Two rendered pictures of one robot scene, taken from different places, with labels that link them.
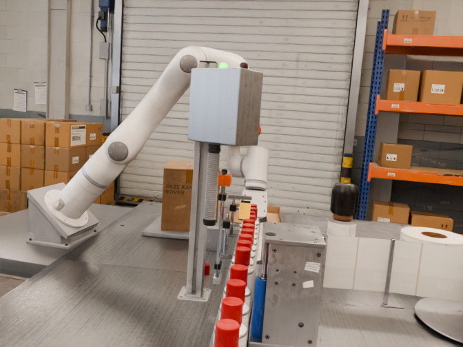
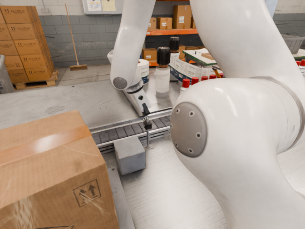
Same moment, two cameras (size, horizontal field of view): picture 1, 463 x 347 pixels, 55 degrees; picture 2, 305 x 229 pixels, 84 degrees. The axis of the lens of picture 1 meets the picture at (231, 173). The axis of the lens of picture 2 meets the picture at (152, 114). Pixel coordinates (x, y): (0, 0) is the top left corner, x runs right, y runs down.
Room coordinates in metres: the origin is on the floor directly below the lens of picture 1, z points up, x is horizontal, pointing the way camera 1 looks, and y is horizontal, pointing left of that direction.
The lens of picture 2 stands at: (1.85, 0.52, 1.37)
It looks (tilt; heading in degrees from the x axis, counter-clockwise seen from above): 32 degrees down; 243
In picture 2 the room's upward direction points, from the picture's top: straight up
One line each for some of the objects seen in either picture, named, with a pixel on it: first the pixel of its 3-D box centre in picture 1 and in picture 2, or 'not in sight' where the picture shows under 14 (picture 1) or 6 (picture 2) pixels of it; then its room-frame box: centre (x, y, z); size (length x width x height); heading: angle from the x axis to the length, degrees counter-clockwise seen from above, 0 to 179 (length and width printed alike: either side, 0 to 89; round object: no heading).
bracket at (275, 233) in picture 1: (293, 233); not in sight; (0.84, -0.13, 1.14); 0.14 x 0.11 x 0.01; 176
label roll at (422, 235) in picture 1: (430, 256); (135, 72); (1.38, -0.66, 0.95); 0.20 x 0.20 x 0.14
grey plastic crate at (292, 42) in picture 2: not in sight; (273, 44); (-0.92, -1.01, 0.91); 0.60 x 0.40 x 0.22; 170
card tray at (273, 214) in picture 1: (255, 214); not in sight; (2.26, -0.14, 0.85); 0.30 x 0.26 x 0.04; 176
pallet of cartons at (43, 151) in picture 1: (61, 169); not in sight; (5.12, 2.00, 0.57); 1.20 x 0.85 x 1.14; 169
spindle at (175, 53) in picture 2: not in sight; (173, 56); (1.05, -0.65, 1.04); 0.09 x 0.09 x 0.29
